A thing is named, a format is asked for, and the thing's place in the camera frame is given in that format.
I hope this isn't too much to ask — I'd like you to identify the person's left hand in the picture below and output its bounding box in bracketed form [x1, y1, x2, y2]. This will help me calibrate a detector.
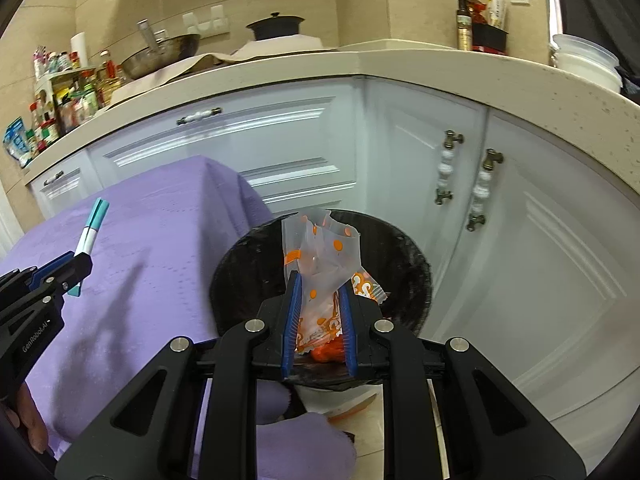
[4, 385, 49, 457]

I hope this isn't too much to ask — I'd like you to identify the white drawer front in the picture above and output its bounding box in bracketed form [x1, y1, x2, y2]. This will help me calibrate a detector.
[86, 82, 362, 212]

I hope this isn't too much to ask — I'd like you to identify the beige stove cover cloth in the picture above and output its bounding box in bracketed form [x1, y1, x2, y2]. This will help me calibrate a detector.
[110, 35, 337, 107]

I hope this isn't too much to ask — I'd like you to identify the white wall hook rack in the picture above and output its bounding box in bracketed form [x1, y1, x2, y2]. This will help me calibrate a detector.
[181, 4, 230, 36]

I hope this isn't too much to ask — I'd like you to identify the teal white tube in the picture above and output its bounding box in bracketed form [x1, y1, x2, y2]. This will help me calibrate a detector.
[67, 197, 111, 299]

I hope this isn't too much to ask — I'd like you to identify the paper towel roll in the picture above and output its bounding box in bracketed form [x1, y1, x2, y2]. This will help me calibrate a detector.
[70, 32, 89, 69]

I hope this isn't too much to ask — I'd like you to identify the black lidded pot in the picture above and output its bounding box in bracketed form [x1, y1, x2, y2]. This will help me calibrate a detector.
[245, 11, 306, 42]

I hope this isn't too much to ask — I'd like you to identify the round bin with black bag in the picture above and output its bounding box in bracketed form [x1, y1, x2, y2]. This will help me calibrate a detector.
[210, 208, 434, 394]

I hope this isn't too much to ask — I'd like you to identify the blue white packet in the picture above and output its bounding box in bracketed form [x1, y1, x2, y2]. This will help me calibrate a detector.
[3, 117, 31, 169]

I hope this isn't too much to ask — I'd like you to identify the orange dotted plastic bag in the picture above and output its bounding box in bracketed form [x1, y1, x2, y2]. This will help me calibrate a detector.
[280, 208, 389, 364]

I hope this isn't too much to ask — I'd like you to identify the stack of white bowls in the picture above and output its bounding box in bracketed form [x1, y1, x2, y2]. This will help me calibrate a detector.
[551, 33, 621, 94]

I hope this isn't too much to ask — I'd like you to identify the wide white cabinet door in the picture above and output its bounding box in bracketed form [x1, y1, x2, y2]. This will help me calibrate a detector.
[424, 109, 640, 423]

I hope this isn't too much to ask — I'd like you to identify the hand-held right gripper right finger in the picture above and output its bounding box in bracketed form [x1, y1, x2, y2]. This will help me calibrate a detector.
[341, 284, 587, 480]

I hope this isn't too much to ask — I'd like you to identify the purple tablecloth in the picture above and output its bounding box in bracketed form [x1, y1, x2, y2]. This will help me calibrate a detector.
[0, 155, 359, 480]

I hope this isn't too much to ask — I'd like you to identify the upright ceramic door handle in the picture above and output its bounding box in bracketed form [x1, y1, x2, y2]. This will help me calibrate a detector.
[466, 148, 505, 233]
[433, 129, 465, 207]

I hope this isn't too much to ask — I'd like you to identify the black counter box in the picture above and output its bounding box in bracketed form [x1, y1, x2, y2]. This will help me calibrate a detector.
[472, 23, 510, 55]

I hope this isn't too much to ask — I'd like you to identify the small white cabinet front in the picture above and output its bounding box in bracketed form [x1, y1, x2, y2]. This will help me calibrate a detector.
[26, 152, 99, 222]

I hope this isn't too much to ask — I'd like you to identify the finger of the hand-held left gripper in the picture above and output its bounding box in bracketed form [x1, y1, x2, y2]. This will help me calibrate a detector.
[0, 252, 77, 306]
[0, 255, 95, 333]

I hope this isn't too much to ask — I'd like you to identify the dark glass bottle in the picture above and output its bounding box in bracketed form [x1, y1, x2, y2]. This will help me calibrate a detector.
[455, 0, 474, 52]

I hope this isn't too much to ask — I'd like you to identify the steel wok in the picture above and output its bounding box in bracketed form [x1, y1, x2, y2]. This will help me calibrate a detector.
[121, 18, 202, 81]

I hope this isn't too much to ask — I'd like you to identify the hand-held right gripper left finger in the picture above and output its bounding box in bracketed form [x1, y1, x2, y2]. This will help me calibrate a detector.
[55, 271, 303, 480]

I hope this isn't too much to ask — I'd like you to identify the group of condiment bottles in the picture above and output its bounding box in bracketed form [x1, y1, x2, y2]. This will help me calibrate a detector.
[27, 45, 129, 152]

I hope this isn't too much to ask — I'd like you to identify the narrow white cabinet door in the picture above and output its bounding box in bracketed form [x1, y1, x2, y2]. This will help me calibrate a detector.
[364, 79, 489, 332]

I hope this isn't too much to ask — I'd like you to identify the long ceramic drawer handle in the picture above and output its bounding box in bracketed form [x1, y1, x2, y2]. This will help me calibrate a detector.
[175, 106, 223, 127]

